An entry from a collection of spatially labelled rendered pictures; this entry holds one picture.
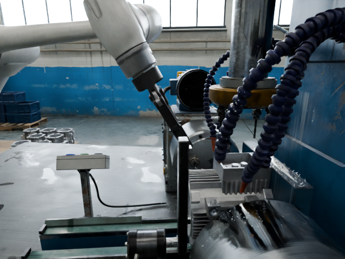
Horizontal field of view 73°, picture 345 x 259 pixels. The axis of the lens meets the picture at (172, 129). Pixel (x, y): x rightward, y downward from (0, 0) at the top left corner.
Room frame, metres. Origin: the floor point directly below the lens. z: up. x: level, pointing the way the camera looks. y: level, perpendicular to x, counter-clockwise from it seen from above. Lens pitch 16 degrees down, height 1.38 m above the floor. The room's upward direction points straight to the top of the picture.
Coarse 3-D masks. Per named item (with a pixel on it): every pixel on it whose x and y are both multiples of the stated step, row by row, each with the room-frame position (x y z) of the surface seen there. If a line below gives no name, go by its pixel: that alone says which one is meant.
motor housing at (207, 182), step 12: (192, 180) 0.53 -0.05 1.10; (204, 180) 0.53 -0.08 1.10; (216, 180) 0.53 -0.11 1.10; (204, 192) 0.51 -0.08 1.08; (216, 192) 0.51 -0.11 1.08; (252, 192) 0.52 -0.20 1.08; (192, 204) 0.49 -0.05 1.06; (204, 204) 0.49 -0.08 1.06; (228, 204) 0.49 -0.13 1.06; (192, 216) 0.48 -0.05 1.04; (204, 216) 0.47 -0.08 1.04; (192, 228) 0.47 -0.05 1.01
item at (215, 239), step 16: (240, 208) 0.33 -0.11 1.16; (256, 208) 0.33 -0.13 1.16; (272, 208) 0.32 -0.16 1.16; (288, 208) 0.33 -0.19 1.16; (208, 224) 0.34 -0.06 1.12; (224, 224) 0.31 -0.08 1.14; (240, 224) 0.30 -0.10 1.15; (256, 224) 0.29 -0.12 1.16; (272, 224) 0.29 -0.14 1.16; (288, 224) 0.28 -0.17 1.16; (304, 224) 0.29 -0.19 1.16; (208, 240) 0.31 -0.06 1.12; (224, 240) 0.29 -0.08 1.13; (240, 240) 0.27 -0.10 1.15; (256, 240) 0.26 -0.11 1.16; (272, 240) 0.26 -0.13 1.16; (288, 240) 0.25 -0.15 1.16; (304, 240) 0.25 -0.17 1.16; (320, 240) 0.26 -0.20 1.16; (192, 256) 0.32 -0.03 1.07; (208, 256) 0.28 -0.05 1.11; (224, 256) 0.26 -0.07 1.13; (240, 256) 0.25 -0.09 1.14; (256, 256) 0.24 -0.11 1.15; (272, 256) 0.23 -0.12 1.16; (288, 256) 0.23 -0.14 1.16; (304, 256) 0.23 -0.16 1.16; (320, 256) 0.23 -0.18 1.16; (336, 256) 0.23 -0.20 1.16
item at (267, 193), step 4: (192, 192) 0.50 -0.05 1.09; (196, 192) 0.50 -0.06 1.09; (264, 192) 0.50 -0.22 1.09; (268, 192) 0.50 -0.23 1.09; (192, 196) 0.49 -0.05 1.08; (196, 196) 0.49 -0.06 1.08; (264, 196) 0.50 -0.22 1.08; (268, 196) 0.50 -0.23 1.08; (272, 196) 0.50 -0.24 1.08; (192, 200) 0.48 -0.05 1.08; (196, 200) 0.48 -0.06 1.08; (200, 200) 0.48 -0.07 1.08; (192, 240) 0.49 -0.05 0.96; (192, 244) 0.48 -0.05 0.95
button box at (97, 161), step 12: (60, 156) 0.76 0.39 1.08; (72, 156) 0.76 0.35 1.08; (84, 156) 0.76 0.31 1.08; (96, 156) 0.76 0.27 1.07; (108, 156) 0.81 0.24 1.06; (60, 168) 0.74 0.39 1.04; (72, 168) 0.74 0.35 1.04; (84, 168) 0.74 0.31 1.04; (96, 168) 0.75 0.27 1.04; (108, 168) 0.79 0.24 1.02
